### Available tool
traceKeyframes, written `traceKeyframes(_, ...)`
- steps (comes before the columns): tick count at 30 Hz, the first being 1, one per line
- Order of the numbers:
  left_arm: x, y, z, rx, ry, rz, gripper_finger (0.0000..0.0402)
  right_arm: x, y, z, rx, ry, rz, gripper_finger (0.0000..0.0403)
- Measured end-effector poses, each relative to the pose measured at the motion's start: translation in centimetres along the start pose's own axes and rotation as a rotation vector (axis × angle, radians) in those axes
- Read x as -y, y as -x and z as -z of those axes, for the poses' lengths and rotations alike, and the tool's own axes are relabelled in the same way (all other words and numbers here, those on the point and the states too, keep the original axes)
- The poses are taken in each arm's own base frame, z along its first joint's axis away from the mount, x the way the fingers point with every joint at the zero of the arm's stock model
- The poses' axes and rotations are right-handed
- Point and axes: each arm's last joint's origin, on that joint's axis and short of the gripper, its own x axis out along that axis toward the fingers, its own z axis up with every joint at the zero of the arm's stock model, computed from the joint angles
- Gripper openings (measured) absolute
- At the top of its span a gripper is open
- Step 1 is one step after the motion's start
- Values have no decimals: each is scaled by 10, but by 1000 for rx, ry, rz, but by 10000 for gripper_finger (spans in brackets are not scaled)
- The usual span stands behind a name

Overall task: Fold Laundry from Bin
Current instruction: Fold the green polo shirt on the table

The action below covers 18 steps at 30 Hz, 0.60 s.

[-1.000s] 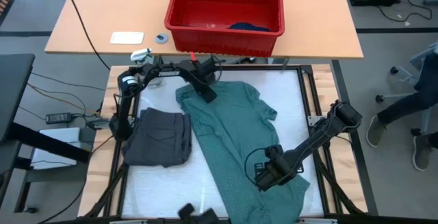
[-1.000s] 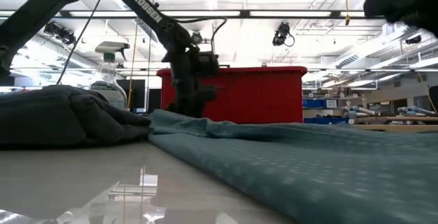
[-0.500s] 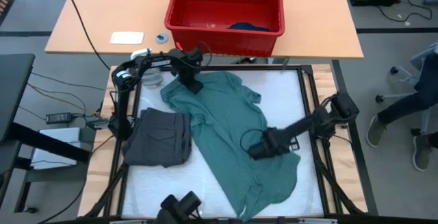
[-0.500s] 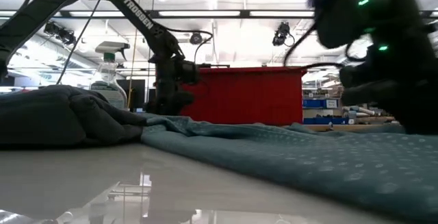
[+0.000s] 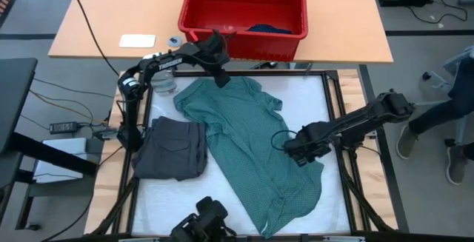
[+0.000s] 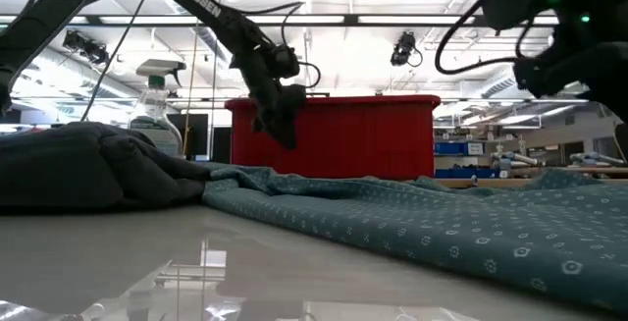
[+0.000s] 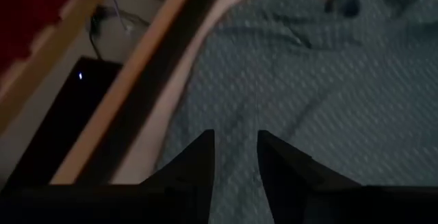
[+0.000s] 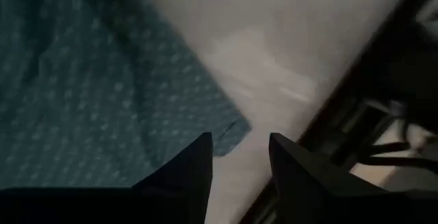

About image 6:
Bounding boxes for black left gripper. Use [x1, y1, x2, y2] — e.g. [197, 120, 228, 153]
[239, 45, 308, 151]

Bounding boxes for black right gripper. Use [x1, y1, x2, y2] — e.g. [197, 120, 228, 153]
[513, 40, 628, 138]

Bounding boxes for red plastic laundry bin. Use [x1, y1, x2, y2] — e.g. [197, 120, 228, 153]
[225, 93, 442, 181]

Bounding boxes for teal patterned shirt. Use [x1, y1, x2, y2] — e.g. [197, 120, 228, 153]
[201, 162, 628, 312]

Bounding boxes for dark grey shorts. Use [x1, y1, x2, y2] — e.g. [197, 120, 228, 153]
[0, 121, 212, 209]

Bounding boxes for blue storage bin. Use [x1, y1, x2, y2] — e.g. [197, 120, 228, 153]
[434, 141, 487, 157]
[434, 167, 502, 180]

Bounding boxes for black monitor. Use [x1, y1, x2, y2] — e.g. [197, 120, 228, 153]
[166, 113, 210, 161]

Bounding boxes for clear spray bottle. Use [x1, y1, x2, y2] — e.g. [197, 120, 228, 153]
[128, 58, 187, 159]

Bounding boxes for light wooden desk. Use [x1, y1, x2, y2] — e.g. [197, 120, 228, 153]
[406, 177, 546, 189]

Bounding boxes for black mounted rig device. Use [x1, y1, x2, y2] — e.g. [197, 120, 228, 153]
[62, 29, 110, 66]

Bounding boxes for black overhead frame bar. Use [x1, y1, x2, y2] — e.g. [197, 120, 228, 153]
[0, 13, 560, 28]

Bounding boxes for black overhead camera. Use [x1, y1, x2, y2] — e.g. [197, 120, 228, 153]
[390, 30, 424, 69]

